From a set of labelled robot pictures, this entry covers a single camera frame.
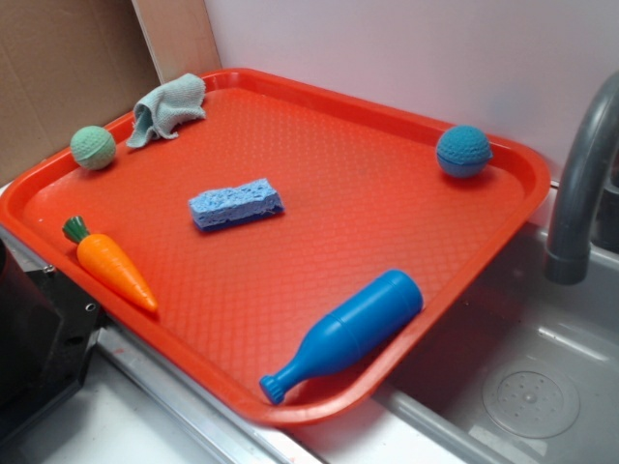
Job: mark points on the green textured ball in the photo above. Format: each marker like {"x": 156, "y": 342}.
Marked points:
{"x": 93, "y": 148}

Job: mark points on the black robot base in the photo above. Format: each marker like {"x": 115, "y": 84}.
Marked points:
{"x": 48, "y": 329}

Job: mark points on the blue textured ball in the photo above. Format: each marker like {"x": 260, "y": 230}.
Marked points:
{"x": 463, "y": 151}

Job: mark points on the red plastic tray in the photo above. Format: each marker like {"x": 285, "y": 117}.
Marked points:
{"x": 363, "y": 194}

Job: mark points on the blue sponge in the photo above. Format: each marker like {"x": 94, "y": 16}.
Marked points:
{"x": 221, "y": 208}

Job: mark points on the blue toy bottle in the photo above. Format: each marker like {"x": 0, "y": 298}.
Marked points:
{"x": 349, "y": 332}

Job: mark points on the light green cloth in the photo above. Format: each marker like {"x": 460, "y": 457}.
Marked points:
{"x": 156, "y": 115}

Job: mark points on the orange toy carrot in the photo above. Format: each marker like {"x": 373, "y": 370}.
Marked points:
{"x": 104, "y": 259}

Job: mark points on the grey faucet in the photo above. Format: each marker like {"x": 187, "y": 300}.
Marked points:
{"x": 585, "y": 210}

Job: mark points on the grey plastic sink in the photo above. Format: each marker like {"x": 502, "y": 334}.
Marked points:
{"x": 519, "y": 370}

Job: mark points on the brown cardboard panel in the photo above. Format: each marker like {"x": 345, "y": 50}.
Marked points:
{"x": 66, "y": 65}

